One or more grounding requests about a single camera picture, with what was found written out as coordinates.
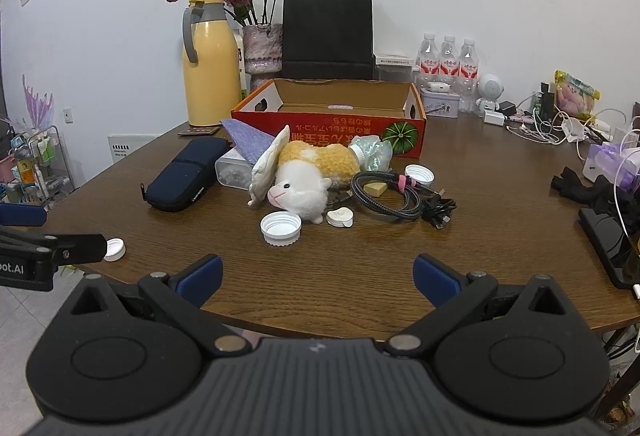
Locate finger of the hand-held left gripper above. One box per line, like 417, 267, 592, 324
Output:
0, 226, 109, 265
0, 203, 49, 227

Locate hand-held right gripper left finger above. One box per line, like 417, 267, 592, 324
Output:
70, 254, 251, 358

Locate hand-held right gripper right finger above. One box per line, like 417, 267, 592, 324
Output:
385, 253, 569, 358

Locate black braided cable coil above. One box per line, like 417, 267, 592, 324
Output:
350, 171, 457, 231

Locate large white bottle cap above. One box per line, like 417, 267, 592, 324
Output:
404, 164, 435, 187
260, 211, 303, 247

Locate navy zip case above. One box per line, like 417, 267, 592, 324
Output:
141, 137, 232, 213

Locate clear white plastic box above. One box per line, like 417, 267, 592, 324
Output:
215, 151, 261, 191

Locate cream cloth packet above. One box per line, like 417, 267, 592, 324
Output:
247, 125, 292, 208

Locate yellow white plush toy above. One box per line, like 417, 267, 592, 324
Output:
267, 141, 360, 224

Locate iridescent plastic bottle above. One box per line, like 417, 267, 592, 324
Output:
348, 136, 394, 173

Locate purple cloth pouch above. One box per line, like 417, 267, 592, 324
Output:
221, 118, 273, 164

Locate red cardboard box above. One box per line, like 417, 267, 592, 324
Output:
231, 78, 427, 160

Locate metal trolley rack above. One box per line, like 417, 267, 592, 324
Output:
0, 118, 76, 211

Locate small white heart-shaped case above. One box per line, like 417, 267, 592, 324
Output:
326, 207, 355, 227

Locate white printed tin box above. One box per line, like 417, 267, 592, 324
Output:
419, 88, 461, 119

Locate black stand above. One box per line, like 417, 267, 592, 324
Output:
578, 207, 640, 291

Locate black gloves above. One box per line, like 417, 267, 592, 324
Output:
551, 166, 640, 237

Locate white robot-shaped speaker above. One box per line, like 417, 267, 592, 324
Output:
474, 74, 505, 114

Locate purple tissue pack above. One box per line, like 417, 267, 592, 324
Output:
582, 141, 640, 189

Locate yellow thermos jug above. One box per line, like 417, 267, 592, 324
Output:
181, 0, 243, 127

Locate water bottle red label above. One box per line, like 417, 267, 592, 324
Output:
439, 36, 460, 81
417, 34, 442, 89
457, 38, 479, 113

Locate clear seed container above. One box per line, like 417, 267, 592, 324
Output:
374, 53, 418, 84

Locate yellow snack packet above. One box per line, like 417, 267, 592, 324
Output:
552, 70, 601, 121

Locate pink mottled vase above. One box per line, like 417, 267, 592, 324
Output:
242, 23, 284, 94

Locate black paper bag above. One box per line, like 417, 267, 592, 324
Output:
282, 0, 375, 80

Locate purple wall sticker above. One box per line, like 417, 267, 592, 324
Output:
21, 74, 54, 129

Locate tangle of white cables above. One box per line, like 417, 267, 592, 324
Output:
505, 93, 640, 237

